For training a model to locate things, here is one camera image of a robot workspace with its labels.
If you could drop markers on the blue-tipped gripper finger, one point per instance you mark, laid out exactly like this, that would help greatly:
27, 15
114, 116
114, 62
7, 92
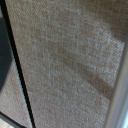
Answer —
4, 53

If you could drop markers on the black-framed drawer cabinet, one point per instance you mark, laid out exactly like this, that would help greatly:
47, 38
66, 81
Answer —
18, 66

